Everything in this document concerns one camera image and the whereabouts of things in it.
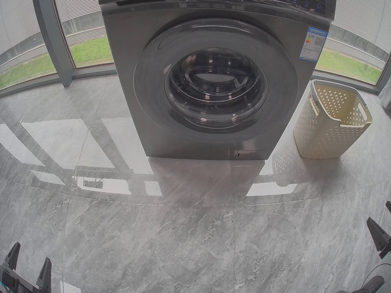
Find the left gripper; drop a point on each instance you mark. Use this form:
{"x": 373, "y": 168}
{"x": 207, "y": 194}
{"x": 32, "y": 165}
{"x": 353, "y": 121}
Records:
{"x": 12, "y": 281}

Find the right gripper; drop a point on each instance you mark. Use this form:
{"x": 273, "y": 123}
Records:
{"x": 386, "y": 252}

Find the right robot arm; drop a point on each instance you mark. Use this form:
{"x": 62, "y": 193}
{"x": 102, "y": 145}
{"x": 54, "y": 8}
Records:
{"x": 371, "y": 285}

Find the cream laundry basket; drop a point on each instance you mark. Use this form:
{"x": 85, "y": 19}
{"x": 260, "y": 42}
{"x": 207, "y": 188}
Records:
{"x": 317, "y": 139}

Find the grey washing machine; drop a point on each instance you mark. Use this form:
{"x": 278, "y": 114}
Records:
{"x": 128, "y": 72}

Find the window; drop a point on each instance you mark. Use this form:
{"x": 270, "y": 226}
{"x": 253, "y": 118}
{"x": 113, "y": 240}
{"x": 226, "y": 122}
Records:
{"x": 50, "y": 32}

